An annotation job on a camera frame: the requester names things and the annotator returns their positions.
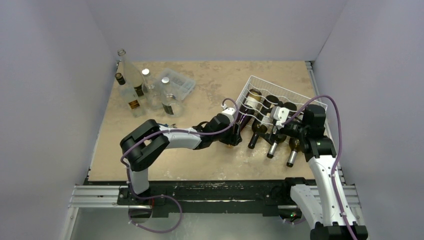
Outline blue handled pliers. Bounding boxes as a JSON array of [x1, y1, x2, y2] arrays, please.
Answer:
[[163, 123, 177, 128]]

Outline amber bottle gold foil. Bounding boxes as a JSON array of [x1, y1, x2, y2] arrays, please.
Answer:
[[236, 88, 262, 131]]

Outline white wire wine rack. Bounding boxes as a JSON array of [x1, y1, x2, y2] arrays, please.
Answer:
[[236, 75, 328, 139]]

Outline clear plastic compartment box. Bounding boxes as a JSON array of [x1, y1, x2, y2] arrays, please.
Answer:
[[158, 68, 196, 101]]

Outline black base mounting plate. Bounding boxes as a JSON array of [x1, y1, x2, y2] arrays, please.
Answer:
[[83, 177, 316, 219]]

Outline round clear bottle silver cap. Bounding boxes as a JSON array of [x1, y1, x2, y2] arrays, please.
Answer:
[[141, 68, 163, 110]]

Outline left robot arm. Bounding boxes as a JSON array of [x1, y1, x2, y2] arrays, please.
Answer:
[[119, 113, 242, 205]]

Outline tall clear glass bottle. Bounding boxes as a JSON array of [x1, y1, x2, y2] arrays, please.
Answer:
[[117, 48, 146, 100]]

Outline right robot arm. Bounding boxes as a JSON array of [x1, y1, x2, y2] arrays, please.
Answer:
[[269, 104, 369, 240]]

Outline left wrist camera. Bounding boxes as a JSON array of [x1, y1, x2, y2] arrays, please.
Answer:
[[221, 103, 236, 123]]

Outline dark green bottle silver cap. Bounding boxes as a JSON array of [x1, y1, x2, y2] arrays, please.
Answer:
[[266, 102, 297, 159]]

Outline aluminium frame rail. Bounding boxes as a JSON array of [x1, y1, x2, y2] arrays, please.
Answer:
[[59, 185, 120, 240]]

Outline square bottle gold black cap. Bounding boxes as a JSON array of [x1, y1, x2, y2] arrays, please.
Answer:
[[114, 72, 145, 118]]

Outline dark bottle black cap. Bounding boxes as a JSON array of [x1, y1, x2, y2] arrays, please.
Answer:
[[248, 94, 279, 149]]

